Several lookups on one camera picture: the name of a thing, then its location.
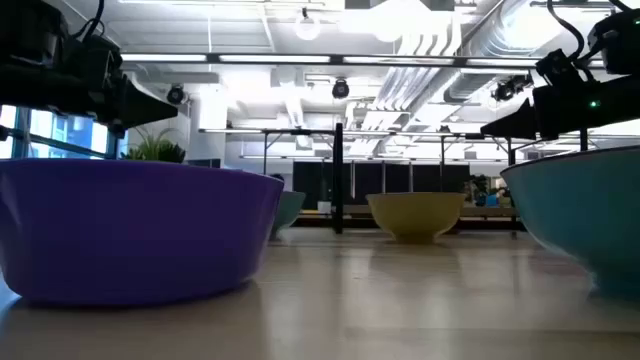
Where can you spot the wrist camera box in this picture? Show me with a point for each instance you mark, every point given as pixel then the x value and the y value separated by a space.
pixel 557 67
pixel 97 65

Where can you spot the wide purple bowl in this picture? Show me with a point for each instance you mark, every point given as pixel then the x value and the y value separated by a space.
pixel 130 230

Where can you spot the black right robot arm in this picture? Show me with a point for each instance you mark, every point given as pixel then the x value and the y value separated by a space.
pixel 620 45

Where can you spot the dark monitor on stand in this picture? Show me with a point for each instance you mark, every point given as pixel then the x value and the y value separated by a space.
pixel 202 163

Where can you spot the black ceiling spotlight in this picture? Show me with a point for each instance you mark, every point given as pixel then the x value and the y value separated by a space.
pixel 175 94
pixel 340 89
pixel 507 90

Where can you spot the green plant in patterned pot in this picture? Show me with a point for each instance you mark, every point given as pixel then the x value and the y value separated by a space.
pixel 155 150

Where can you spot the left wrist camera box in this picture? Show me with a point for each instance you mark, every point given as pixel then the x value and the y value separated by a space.
pixel 97 65

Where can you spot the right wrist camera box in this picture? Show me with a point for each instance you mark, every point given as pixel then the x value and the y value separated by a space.
pixel 557 67

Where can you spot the teal mini bowl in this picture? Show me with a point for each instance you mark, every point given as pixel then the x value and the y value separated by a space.
pixel 290 212
pixel 585 215

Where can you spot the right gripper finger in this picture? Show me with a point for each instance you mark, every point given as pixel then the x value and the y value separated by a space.
pixel 517 127

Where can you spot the long ceiling light strip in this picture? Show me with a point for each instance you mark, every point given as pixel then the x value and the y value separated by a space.
pixel 275 58

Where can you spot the black-framed wooden shelf rack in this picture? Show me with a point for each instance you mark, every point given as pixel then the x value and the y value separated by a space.
pixel 338 175

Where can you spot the large dark-framed window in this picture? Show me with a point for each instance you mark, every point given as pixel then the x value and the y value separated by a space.
pixel 65 132

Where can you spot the silver ventilation duct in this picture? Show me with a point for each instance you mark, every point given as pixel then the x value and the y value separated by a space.
pixel 500 30

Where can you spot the yellow mini bowl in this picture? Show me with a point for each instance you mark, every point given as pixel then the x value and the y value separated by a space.
pixel 415 215

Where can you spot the small white cup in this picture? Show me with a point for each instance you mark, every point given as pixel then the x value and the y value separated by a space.
pixel 324 207

